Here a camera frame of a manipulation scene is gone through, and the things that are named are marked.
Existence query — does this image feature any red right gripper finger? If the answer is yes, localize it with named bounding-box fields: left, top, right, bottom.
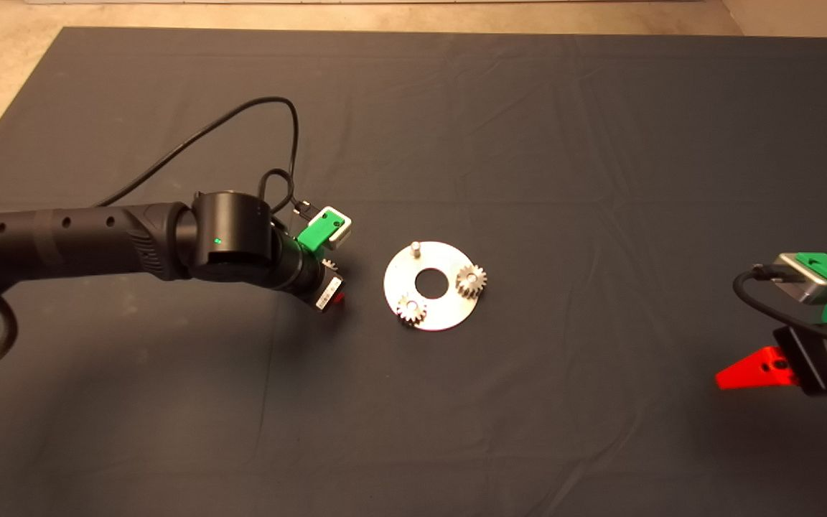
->
left=716, top=346, right=796, bottom=391

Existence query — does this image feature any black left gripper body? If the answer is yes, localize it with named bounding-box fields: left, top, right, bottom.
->
left=302, top=258, right=346, bottom=314

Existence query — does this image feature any round metal carrier plate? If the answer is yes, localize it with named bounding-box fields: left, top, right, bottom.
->
left=383, top=241, right=480, bottom=332

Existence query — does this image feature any dark grey table cloth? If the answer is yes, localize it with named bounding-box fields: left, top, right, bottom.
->
left=0, top=27, right=827, bottom=517

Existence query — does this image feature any green left camera mount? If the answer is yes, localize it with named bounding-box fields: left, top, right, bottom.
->
left=297, top=212, right=343, bottom=251

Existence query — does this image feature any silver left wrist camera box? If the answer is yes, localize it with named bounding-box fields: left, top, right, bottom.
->
left=319, top=207, right=352, bottom=250

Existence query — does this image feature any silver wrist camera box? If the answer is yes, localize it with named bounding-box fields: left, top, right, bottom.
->
left=319, top=207, right=352, bottom=250
left=778, top=253, right=827, bottom=306

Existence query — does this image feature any black right camera cable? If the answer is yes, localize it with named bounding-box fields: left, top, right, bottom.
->
left=733, top=264, right=827, bottom=351

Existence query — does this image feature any black camera cable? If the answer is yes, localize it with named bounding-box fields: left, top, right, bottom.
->
left=733, top=264, right=827, bottom=351
left=96, top=97, right=314, bottom=225

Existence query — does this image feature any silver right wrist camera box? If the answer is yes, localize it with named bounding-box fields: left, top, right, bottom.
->
left=778, top=253, right=827, bottom=306

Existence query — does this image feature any black left camera cable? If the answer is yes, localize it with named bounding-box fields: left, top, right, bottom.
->
left=96, top=97, right=314, bottom=225

